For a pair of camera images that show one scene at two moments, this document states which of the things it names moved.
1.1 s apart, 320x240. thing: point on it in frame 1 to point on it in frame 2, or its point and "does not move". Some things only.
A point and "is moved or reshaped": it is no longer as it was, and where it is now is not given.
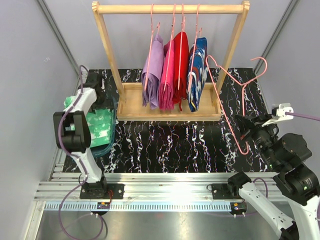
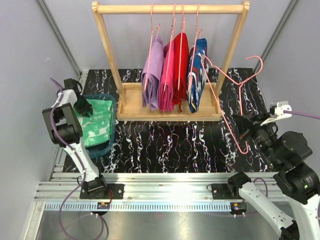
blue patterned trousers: (197, 73) does not move
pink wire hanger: (243, 85) is moved or reshaped
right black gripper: (253, 127) does not move
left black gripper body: (99, 83) to (83, 107)
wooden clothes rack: (130, 107) does not move
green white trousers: (100, 124) does not move
